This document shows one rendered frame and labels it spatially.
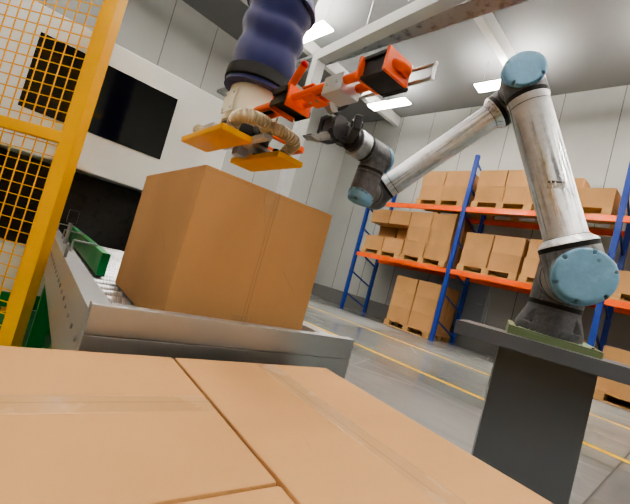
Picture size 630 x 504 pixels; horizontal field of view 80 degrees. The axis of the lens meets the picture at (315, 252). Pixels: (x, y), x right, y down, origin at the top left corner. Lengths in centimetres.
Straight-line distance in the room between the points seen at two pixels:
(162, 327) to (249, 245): 29
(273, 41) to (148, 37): 933
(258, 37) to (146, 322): 92
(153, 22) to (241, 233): 994
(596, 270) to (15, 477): 116
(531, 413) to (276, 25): 139
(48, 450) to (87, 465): 4
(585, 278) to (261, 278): 83
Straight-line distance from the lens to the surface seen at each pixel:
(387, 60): 82
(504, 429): 134
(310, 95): 102
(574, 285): 117
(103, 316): 82
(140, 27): 1062
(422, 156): 141
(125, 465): 46
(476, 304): 968
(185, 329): 86
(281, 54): 133
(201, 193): 92
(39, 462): 46
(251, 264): 98
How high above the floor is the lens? 78
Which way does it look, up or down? 3 degrees up
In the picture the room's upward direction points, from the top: 15 degrees clockwise
